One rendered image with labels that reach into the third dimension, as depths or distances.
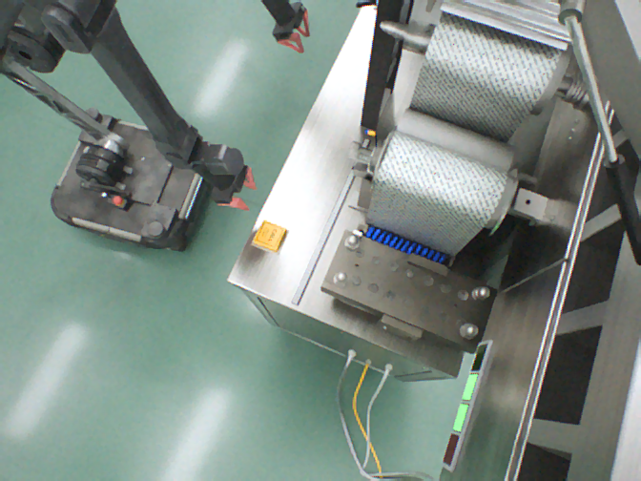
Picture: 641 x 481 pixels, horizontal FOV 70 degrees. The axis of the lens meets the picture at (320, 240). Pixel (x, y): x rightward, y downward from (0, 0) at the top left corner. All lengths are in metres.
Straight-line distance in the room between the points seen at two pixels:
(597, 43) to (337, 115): 1.14
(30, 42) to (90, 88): 1.50
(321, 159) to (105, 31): 0.78
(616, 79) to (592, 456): 0.36
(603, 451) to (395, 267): 0.70
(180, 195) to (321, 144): 0.92
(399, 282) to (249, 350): 1.16
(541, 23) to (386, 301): 0.65
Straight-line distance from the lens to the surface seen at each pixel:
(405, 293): 1.13
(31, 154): 2.85
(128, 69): 0.82
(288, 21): 1.35
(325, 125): 1.44
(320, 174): 1.36
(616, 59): 0.39
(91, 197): 2.29
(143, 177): 2.21
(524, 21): 0.98
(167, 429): 2.23
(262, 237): 1.27
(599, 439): 0.57
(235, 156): 1.01
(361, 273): 1.12
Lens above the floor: 2.12
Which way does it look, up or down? 72 degrees down
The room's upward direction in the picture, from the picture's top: 1 degrees counter-clockwise
